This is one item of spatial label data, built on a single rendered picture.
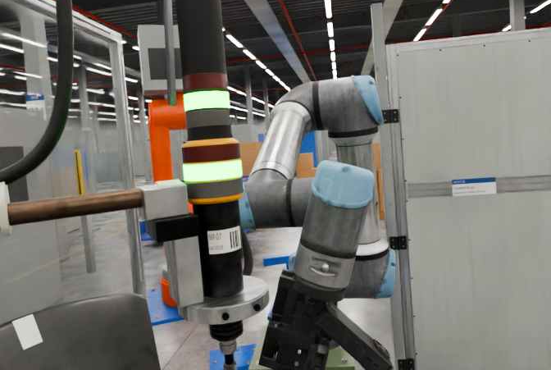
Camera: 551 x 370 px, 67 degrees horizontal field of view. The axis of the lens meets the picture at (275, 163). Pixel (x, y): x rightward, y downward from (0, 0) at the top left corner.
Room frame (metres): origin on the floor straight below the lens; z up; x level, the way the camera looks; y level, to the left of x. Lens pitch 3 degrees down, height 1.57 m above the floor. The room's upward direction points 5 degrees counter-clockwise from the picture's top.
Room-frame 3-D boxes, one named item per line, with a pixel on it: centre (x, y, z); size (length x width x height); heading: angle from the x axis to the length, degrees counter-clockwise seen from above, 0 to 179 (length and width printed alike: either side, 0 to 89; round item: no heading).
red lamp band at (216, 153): (0.32, 0.05, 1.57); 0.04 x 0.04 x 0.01
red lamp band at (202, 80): (0.32, 0.05, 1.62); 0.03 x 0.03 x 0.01
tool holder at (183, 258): (0.31, 0.06, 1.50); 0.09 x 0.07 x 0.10; 118
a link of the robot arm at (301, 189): (0.63, -0.08, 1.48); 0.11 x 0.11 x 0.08; 76
